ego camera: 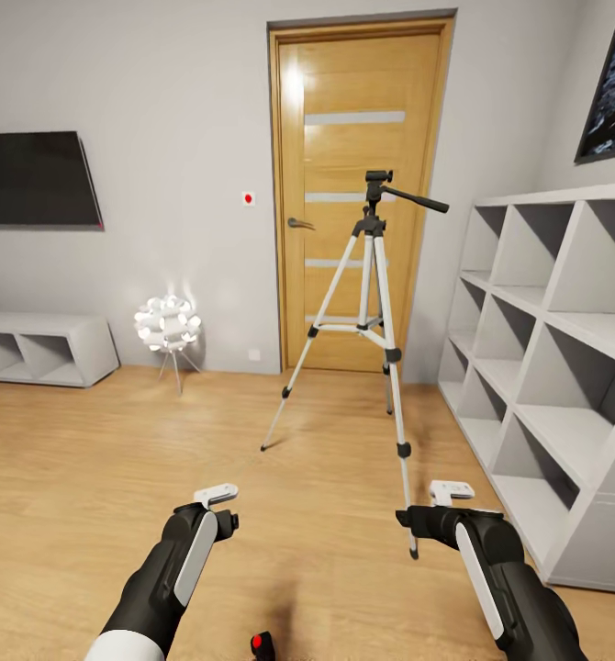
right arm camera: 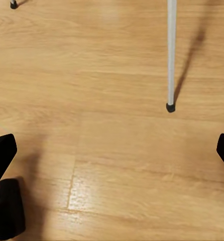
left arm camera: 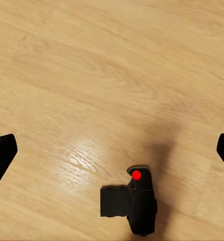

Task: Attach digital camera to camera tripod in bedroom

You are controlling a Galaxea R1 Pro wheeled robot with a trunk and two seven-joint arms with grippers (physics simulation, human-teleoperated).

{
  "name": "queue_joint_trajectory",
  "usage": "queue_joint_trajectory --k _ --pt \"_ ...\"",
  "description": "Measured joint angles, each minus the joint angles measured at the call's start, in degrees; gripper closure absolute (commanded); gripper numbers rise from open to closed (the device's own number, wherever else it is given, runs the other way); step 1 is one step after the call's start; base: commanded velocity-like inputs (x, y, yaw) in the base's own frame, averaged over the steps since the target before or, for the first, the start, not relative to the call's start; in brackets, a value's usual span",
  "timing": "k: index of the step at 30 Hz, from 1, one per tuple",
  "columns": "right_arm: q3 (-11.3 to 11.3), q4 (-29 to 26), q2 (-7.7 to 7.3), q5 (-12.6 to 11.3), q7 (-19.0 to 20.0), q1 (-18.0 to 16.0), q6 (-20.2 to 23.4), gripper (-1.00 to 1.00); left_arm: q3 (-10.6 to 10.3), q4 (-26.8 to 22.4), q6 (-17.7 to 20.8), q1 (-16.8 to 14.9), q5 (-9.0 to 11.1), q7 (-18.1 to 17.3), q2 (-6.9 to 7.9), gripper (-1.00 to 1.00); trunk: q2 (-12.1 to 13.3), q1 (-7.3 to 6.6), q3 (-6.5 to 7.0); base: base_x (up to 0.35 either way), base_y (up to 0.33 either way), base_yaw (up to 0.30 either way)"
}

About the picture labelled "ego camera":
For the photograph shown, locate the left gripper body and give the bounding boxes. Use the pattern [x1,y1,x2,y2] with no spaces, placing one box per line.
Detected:
[214,510,233,543]

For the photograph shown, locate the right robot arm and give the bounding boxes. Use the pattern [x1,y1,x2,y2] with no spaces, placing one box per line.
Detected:
[396,480,589,661]

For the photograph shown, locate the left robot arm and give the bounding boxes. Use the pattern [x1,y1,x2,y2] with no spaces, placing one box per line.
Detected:
[84,483,239,661]

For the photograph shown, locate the camera tripod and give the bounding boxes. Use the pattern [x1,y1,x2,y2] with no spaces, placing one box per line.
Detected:
[279,170,449,559]

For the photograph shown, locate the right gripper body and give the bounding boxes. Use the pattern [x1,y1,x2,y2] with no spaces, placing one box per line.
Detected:
[408,504,456,546]

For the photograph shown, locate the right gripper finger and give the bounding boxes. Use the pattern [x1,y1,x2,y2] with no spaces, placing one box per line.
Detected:
[396,507,410,528]

